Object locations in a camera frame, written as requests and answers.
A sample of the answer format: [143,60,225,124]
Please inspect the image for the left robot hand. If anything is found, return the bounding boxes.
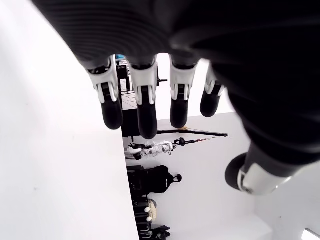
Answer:
[31,0,320,196]

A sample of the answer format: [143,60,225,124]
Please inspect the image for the black backpack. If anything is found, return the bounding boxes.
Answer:
[127,164,183,195]

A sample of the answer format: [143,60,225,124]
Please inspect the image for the beige rounded bag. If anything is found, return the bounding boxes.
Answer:
[146,198,158,223]

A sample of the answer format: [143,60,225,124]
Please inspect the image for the black hard cases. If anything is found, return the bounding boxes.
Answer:
[131,194,153,240]

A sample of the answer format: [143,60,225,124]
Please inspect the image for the black crumpled garment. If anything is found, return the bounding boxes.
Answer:
[149,224,172,240]

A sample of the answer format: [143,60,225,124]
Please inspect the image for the ceiling light panel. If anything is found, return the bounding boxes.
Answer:
[301,227,320,240]

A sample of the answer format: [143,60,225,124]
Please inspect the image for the hoist strap with hook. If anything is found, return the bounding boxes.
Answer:
[172,136,213,151]

